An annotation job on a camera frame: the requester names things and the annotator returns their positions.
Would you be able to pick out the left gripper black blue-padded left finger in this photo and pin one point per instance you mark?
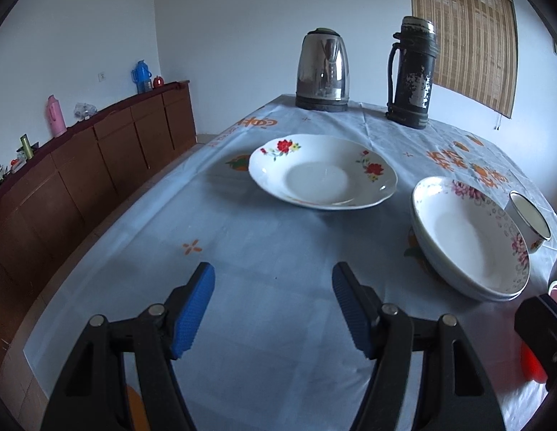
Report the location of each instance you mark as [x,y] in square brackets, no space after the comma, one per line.
[91,391]

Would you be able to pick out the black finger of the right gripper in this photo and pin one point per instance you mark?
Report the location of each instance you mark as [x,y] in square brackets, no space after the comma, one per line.
[541,327]

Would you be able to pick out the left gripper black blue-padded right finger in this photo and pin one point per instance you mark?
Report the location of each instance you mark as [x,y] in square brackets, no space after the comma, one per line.
[455,392]

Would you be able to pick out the red plastic bowl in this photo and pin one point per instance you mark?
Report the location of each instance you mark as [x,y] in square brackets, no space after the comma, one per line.
[537,354]

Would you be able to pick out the white enamel bowl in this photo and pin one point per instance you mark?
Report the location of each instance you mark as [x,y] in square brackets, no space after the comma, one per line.
[529,220]

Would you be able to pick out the large pink-floral white plate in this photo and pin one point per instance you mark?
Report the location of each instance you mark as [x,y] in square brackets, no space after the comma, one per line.
[470,234]

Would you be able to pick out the red-flower white plate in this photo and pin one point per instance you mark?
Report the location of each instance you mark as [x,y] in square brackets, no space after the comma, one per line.
[322,172]

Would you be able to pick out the blue patterned ceramic plate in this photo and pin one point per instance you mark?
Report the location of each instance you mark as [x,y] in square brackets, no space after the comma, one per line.
[466,288]

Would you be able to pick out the white persimmon print tablecloth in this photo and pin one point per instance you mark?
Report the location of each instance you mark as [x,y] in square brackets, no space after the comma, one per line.
[273,351]

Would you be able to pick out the brown wooden sideboard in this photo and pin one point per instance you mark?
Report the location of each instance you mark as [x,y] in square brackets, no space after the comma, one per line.
[74,182]

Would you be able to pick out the clutter on sideboard end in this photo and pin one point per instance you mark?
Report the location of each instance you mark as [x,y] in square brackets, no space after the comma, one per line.
[14,165]

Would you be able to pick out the green gold canister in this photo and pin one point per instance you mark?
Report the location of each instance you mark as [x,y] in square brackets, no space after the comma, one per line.
[26,146]

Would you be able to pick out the pink thermos bottle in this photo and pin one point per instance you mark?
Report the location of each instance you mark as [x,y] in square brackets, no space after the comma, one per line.
[55,117]

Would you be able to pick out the crumpled plastic bag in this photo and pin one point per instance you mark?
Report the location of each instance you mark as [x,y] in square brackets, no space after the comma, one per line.
[84,111]

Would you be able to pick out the black thermos flask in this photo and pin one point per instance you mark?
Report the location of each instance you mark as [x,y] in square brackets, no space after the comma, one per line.
[411,66]

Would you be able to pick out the bamboo window blind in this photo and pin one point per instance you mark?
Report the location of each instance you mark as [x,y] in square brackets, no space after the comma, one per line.
[478,49]

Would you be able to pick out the small red object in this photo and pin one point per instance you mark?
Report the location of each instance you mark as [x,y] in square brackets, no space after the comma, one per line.
[158,82]

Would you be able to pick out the blue thermos bottle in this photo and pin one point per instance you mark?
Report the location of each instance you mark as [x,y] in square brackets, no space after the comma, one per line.
[142,77]

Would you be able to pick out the stainless steel electric kettle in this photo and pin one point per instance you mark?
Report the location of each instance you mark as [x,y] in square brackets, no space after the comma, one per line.
[323,81]

